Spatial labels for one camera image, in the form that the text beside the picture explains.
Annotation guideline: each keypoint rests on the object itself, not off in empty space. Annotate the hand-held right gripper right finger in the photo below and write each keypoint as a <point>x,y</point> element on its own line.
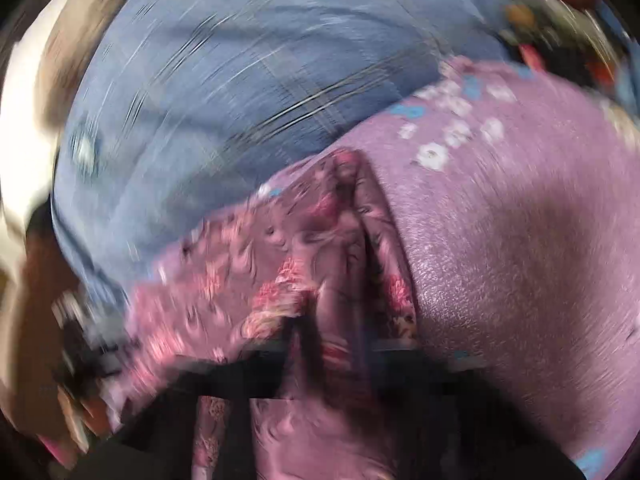
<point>450,410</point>

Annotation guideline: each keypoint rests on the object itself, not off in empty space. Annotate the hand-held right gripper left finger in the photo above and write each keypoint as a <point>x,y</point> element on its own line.
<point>250,370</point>

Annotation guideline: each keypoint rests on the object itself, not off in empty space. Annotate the maroon floral garment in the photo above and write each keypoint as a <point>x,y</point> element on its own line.
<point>300,260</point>

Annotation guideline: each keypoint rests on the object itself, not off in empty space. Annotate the brown cushion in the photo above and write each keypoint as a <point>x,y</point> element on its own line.
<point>35,300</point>

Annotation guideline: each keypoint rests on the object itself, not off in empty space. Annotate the purple flowered bedsheet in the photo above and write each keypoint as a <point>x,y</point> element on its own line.
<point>500,260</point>

